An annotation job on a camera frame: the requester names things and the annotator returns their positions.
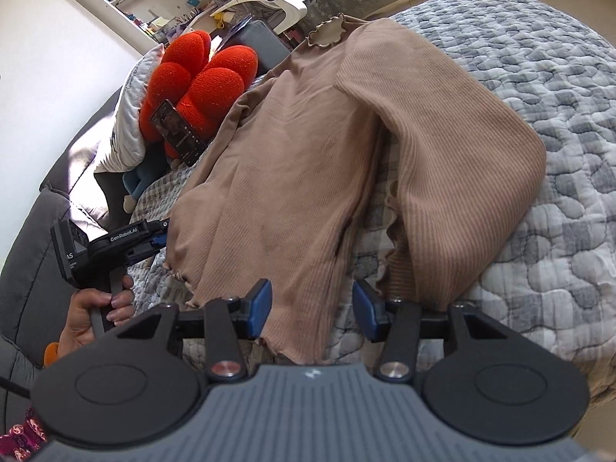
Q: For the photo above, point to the black smartphone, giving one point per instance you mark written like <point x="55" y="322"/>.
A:
<point x="178" y="130"/>

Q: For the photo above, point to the person's left hand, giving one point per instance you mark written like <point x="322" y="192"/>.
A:
<point x="77" y="322"/>

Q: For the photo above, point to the orange object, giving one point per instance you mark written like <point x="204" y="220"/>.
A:
<point x="50" y="353"/>

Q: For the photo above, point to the blue plush toy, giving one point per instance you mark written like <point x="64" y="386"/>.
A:
<point x="137" y="178"/>

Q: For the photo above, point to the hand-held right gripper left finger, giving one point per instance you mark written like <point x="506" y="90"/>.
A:
<point x="260" y="308"/>

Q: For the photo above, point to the floral patterned clothing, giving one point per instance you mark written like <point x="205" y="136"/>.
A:
<point x="21" y="435"/>

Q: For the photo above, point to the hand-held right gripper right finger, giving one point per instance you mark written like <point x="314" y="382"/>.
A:
<point x="368" y="313"/>

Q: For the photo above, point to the white pillow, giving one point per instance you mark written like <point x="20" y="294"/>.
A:
<point x="130" y="120"/>

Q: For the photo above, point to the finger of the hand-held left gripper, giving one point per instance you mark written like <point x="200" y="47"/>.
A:
<point x="158" y="236"/>

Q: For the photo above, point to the dark magazine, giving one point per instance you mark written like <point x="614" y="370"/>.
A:
<point x="236" y="29"/>

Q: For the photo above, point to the red flower cushion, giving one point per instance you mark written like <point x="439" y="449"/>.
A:
<point x="211" y="86"/>

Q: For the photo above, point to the grey checked quilt blanket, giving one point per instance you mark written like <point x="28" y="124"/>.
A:
<point x="553" y="82"/>

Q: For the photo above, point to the yellow bag charm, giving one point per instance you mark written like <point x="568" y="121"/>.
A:
<point x="220" y="19"/>

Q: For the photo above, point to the brown ribbed sweater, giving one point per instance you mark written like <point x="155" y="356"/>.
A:
<point x="298" y="154"/>

